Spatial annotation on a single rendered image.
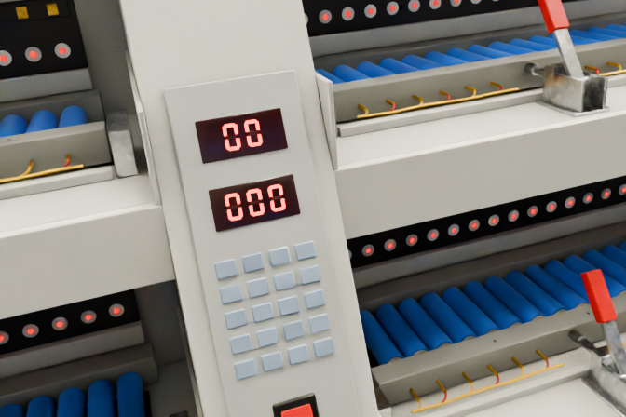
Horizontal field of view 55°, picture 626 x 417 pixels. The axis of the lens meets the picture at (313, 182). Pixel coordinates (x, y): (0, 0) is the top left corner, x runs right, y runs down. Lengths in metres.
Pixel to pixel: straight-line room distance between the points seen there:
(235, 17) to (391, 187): 0.13
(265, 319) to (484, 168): 0.16
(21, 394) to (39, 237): 0.20
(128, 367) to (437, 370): 0.23
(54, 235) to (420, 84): 0.25
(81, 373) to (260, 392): 0.19
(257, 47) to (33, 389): 0.30
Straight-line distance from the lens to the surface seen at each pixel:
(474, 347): 0.47
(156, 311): 0.53
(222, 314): 0.33
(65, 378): 0.50
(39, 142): 0.39
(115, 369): 0.49
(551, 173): 0.41
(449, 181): 0.37
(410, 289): 0.52
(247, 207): 0.32
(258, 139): 0.32
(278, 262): 0.32
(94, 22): 0.54
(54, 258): 0.33
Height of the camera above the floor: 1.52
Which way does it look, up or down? 3 degrees down
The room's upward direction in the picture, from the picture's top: 11 degrees counter-clockwise
